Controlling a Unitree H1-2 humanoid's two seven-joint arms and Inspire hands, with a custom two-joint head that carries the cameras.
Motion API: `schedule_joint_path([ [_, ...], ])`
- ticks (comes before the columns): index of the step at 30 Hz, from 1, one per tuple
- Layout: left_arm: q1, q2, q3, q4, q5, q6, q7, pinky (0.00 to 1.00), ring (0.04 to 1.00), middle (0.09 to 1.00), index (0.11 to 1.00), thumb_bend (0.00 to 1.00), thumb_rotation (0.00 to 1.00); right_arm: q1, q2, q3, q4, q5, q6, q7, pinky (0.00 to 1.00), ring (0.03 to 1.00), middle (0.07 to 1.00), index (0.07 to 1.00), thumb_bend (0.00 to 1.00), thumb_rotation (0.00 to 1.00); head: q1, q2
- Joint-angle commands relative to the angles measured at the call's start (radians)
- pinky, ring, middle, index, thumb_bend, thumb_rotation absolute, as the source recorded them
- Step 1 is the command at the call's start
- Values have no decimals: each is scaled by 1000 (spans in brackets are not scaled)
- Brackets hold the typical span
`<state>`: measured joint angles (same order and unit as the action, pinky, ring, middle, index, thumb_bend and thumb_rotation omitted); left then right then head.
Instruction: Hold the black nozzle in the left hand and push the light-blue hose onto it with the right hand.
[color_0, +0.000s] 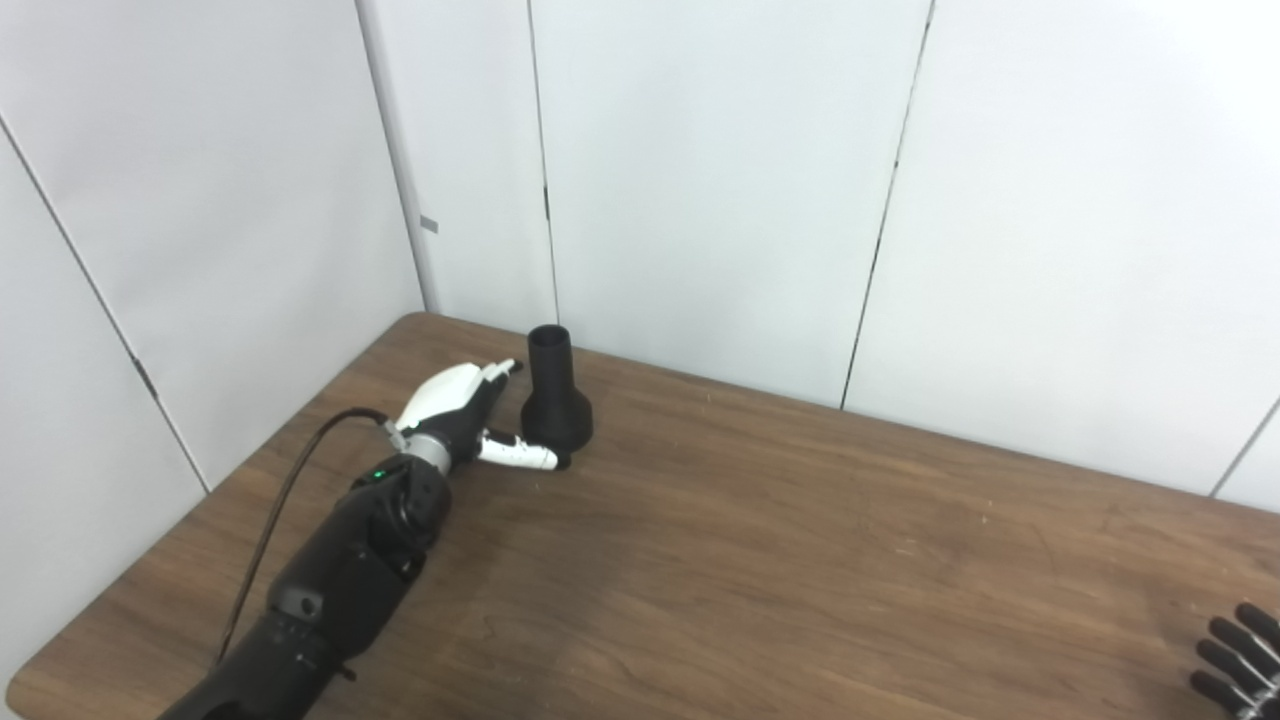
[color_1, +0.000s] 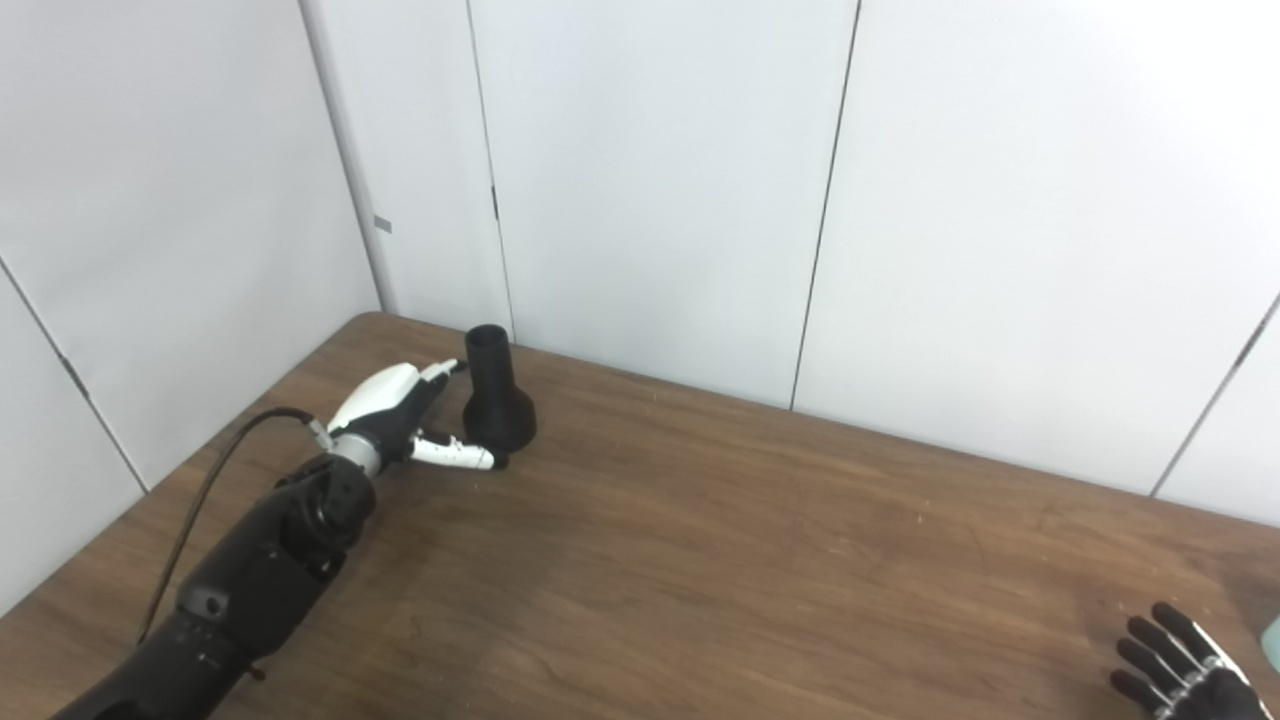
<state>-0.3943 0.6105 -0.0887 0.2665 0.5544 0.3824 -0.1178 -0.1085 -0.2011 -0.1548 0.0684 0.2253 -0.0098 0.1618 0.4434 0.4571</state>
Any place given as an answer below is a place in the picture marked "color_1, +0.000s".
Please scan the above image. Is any white and black left hand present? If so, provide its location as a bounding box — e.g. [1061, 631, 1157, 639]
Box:
[325, 360, 511, 473]

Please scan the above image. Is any white and black right hand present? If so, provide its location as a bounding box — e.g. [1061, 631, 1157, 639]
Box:
[1108, 601, 1276, 720]

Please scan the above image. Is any black flared nozzle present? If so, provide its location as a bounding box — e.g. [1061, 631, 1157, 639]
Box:
[462, 325, 538, 463]

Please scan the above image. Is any white wall corner trim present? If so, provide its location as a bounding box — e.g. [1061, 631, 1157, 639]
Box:
[298, 0, 401, 316]

